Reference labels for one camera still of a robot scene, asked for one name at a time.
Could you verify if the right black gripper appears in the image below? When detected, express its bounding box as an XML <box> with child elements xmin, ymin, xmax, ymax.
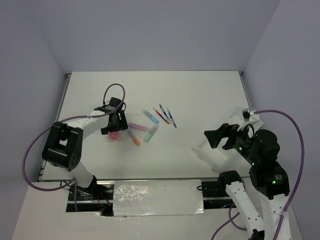
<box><xmin>203</xmin><ymin>119</ymin><xmax>259</xmax><ymax>163</ymax></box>

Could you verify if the dark blue gel pen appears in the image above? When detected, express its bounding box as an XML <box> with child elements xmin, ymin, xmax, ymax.
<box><xmin>159</xmin><ymin>104</ymin><xmax>170</xmax><ymax>125</ymax></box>

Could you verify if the light blue gel pen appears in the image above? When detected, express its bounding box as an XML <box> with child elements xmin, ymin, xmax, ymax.
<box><xmin>166</xmin><ymin>107</ymin><xmax>178</xmax><ymax>129</ymax></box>

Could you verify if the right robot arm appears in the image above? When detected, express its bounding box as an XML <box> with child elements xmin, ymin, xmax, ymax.
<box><xmin>204</xmin><ymin>123</ymin><xmax>292</xmax><ymax>240</ymax></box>

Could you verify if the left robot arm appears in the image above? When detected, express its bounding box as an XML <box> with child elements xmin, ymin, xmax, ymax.
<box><xmin>42</xmin><ymin>97</ymin><xmax>128</xmax><ymax>200</ymax></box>

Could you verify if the purple highlighter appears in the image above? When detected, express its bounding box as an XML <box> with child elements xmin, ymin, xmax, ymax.
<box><xmin>128</xmin><ymin>122</ymin><xmax>150</xmax><ymax>132</ymax></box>

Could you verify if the clear plastic organizer tray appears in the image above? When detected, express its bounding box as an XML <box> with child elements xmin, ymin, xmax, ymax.
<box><xmin>191</xmin><ymin>107</ymin><xmax>265</xmax><ymax>172</ymax></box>

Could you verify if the orange highlighter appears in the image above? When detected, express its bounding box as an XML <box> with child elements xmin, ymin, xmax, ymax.
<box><xmin>127</xmin><ymin>129</ymin><xmax>141</xmax><ymax>146</ymax></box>

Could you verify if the blue highlighter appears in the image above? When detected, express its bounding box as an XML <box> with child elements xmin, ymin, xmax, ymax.
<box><xmin>142</xmin><ymin>109</ymin><xmax>159</xmax><ymax>124</ymax></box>

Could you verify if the green highlighter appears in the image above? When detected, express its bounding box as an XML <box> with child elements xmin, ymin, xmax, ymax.
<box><xmin>144</xmin><ymin>124</ymin><xmax>159</xmax><ymax>143</ymax></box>

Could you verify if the red gel pen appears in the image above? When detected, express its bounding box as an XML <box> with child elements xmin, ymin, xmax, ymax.
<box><xmin>152</xmin><ymin>107</ymin><xmax>170</xmax><ymax>125</ymax></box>

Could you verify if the silver foil tape sheet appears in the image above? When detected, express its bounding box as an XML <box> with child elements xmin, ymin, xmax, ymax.
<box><xmin>112</xmin><ymin>179</ymin><xmax>205</xmax><ymax>217</ymax></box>

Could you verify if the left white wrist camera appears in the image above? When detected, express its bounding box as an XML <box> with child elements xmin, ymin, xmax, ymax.
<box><xmin>87</xmin><ymin>105</ymin><xmax>114</xmax><ymax>119</ymax></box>

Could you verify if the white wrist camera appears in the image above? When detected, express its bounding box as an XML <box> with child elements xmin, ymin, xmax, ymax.
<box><xmin>237</xmin><ymin>108</ymin><xmax>260</xmax><ymax>132</ymax></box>
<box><xmin>87</xmin><ymin>105</ymin><xmax>114</xmax><ymax>119</ymax></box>

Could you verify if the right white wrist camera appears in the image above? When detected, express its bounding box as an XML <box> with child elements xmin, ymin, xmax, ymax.
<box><xmin>237</xmin><ymin>108</ymin><xmax>260</xmax><ymax>132</ymax></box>

